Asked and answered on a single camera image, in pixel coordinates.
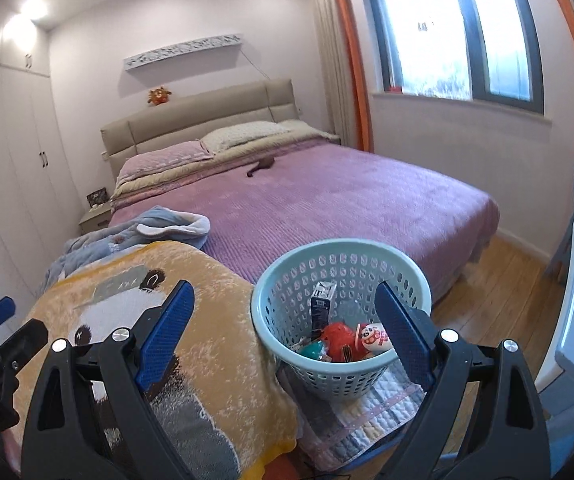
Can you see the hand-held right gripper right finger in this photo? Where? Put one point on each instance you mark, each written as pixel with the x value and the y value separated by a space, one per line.
pixel 402 335

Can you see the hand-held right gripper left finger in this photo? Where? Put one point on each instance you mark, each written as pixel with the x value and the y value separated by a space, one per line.
pixel 167 330

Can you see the white and red snack packet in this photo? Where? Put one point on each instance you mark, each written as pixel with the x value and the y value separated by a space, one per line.
pixel 377 337

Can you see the orange red mesh item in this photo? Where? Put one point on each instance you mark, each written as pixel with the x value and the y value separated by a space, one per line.
pixel 339 337

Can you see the black drink carton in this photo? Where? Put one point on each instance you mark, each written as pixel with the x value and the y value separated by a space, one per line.
pixel 323 305

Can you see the teal wrapper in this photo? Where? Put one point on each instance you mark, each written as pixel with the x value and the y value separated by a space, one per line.
pixel 313 351

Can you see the light blue plastic basket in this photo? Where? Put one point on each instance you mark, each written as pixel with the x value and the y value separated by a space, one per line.
pixel 292 280

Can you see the yellow printed blanket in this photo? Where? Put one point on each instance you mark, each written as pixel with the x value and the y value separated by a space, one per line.
pixel 217 360

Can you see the pink quilted mat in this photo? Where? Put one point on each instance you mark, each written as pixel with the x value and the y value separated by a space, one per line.
pixel 347 420

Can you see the light blue fleece jacket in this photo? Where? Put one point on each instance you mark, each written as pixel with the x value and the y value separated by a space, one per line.
pixel 117 240

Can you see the beige nightstand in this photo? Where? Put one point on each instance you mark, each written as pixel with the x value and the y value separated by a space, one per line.
pixel 96 220

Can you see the bed with purple bedspread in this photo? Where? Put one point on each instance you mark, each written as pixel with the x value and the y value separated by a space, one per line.
pixel 342 200

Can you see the white wardrobe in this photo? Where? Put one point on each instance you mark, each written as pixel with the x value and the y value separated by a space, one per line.
pixel 12 160

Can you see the pink pillow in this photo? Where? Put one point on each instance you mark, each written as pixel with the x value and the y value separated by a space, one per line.
pixel 162 160

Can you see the dark brown cloth item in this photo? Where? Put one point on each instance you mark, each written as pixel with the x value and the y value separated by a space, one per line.
pixel 262 165

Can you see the cream patterned pillow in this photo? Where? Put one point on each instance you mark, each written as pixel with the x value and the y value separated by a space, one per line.
pixel 244 135

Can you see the beige padded headboard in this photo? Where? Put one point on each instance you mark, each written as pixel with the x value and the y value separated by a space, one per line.
pixel 192 110

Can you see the orange plush toy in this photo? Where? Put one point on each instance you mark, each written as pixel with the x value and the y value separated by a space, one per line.
pixel 160 96

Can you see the dark framed window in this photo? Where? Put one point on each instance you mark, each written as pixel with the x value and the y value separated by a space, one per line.
pixel 457 30

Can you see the dark photo frame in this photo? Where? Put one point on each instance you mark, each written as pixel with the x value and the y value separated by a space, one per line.
pixel 98 197

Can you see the white carved wall shelf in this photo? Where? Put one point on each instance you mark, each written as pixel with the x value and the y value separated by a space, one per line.
pixel 182 51

